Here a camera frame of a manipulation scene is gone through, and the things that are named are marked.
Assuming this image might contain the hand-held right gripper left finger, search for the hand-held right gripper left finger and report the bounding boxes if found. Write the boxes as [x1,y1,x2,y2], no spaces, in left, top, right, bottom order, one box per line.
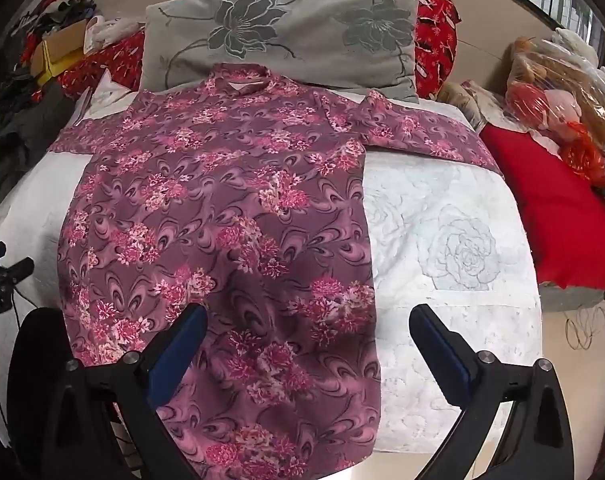
[37,302,208,480]

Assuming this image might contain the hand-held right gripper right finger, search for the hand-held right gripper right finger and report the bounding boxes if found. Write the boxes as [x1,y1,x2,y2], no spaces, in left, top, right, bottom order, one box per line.
[409,302,576,480]

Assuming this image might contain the purple floral shirt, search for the purple floral shirt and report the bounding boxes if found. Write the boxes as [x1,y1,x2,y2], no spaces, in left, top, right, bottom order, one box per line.
[50,62,503,480]

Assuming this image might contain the dark clothes heap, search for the dark clothes heap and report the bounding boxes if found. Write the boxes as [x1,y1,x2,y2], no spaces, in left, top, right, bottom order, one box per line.
[0,80,76,211]

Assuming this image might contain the pile of colourful clothes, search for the pile of colourful clothes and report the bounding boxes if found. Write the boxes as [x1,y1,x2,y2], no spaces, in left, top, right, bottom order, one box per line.
[10,0,98,61]

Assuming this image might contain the white quilted bedspread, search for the white quilted bedspread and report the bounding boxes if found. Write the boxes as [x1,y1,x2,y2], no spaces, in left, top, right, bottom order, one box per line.
[0,77,546,480]

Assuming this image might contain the red blanket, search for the red blanket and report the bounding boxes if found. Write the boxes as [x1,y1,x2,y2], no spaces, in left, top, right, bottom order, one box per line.
[477,122,605,291]

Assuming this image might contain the white paper sheet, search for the white paper sheet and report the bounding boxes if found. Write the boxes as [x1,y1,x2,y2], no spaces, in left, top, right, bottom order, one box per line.
[72,71,133,126]

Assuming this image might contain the yellow box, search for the yellow box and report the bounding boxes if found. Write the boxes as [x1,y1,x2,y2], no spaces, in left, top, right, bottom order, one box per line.
[35,57,66,86]

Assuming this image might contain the brown cardboard box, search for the brown cardboard box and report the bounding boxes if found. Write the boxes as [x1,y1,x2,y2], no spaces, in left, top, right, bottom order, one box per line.
[30,27,90,76]

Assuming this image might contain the white plastic bag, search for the white plastic bag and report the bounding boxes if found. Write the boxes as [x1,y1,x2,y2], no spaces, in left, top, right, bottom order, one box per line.
[85,15,146,56]

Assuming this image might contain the beige patterned pillow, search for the beige patterned pillow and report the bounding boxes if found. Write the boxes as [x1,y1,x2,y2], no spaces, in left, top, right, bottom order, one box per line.
[435,80,513,133]

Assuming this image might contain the plastic bag of stuffed toys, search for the plastic bag of stuffed toys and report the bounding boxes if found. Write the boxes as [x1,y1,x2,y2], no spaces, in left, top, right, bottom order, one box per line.
[503,27,605,191]

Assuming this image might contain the red floral quilt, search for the red floral quilt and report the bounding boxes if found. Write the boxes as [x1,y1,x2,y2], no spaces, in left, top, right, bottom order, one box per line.
[57,0,463,103]

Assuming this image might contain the grey floral embroidered pillow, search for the grey floral embroidered pillow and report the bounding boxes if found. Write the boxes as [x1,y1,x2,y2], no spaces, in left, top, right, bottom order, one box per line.
[140,0,421,106]

